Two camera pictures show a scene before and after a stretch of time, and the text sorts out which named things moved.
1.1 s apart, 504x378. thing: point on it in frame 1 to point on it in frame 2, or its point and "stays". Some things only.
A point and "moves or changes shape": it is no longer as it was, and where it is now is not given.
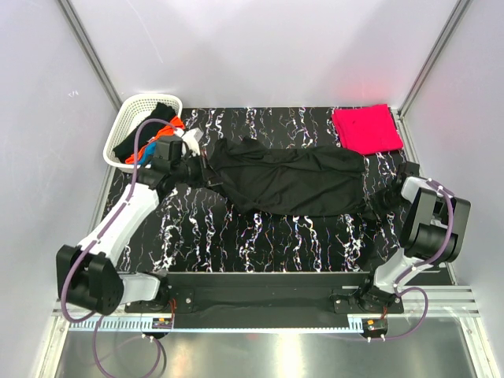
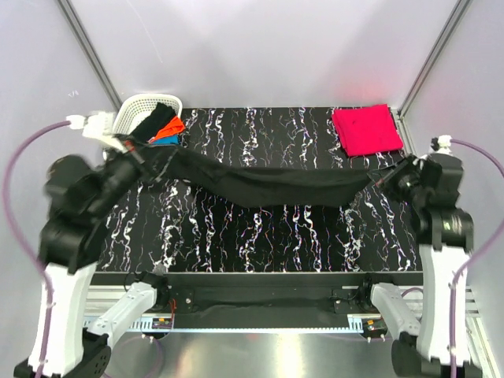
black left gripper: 208,176 to 131,161
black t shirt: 299,181 moves or changes shape
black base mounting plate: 264,299 stays
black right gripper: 373,205 to 409,164
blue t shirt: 150,150 to 171,140
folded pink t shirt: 367,129 stays
